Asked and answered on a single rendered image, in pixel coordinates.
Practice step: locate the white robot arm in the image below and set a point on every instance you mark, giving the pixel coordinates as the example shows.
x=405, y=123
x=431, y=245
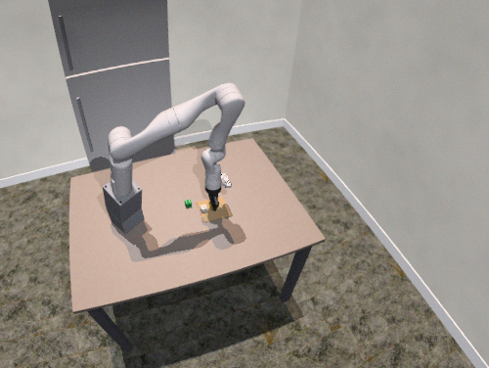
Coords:
x=122, y=146

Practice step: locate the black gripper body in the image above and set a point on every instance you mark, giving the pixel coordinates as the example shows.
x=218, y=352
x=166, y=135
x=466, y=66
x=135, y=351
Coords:
x=213, y=193

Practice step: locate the orange flat mat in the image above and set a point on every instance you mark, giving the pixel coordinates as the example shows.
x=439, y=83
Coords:
x=221, y=212

